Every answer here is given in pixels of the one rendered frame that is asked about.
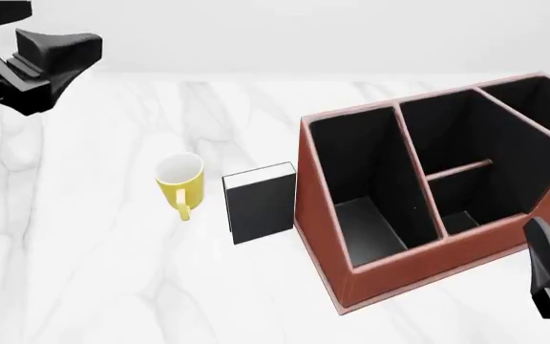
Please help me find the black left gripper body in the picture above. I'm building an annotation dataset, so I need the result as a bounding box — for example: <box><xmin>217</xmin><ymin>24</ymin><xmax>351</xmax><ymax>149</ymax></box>
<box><xmin>0</xmin><ymin>29</ymin><xmax>53</xmax><ymax>118</ymax></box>

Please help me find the red-brown desk caddy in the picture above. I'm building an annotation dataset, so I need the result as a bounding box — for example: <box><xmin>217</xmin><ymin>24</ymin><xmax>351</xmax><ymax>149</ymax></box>
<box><xmin>294</xmin><ymin>71</ymin><xmax>550</xmax><ymax>317</ymax></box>

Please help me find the yellow mug with white inside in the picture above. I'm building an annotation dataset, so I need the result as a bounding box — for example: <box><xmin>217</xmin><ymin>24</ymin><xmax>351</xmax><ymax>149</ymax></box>
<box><xmin>155</xmin><ymin>152</ymin><xmax>206</xmax><ymax>223</ymax></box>

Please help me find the black book with white pages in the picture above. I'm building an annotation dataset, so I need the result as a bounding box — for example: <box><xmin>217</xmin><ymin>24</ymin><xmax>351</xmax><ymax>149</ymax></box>
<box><xmin>221</xmin><ymin>161</ymin><xmax>299</xmax><ymax>247</ymax></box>

